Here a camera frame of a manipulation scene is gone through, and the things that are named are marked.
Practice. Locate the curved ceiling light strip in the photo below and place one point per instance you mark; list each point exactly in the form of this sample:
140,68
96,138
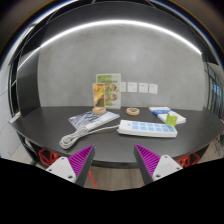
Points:
110,23

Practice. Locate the white power strip blue sockets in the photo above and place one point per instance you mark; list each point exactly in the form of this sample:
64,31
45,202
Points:
146,129

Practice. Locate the white blue booklet stack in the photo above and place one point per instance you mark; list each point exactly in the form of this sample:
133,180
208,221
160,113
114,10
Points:
161,113

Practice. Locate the left white wall socket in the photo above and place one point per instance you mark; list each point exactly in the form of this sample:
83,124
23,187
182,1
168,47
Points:
132,87

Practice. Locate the green white poster card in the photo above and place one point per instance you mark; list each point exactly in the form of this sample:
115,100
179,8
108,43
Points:
112,83

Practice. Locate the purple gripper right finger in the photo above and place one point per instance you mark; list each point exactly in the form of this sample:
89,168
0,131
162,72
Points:
153,166

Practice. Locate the grey magazine on table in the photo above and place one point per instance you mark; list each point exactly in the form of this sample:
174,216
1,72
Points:
91,120

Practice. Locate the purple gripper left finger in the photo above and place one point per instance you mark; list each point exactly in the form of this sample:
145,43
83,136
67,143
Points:
74,168

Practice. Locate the tape roll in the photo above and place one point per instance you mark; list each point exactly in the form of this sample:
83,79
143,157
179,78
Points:
132,111

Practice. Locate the right white wall socket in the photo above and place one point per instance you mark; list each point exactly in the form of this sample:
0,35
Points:
153,88

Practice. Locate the red stool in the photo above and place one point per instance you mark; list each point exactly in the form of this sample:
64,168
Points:
188,160
47,157

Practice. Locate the red stool left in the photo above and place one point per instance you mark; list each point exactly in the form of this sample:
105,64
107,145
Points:
47,157

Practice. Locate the red stool right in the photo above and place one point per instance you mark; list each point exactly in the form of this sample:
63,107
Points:
188,160

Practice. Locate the white wall socket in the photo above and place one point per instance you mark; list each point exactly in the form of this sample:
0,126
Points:
132,87
143,87
153,88

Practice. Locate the middle white wall socket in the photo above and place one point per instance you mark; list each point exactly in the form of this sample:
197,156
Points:
143,87

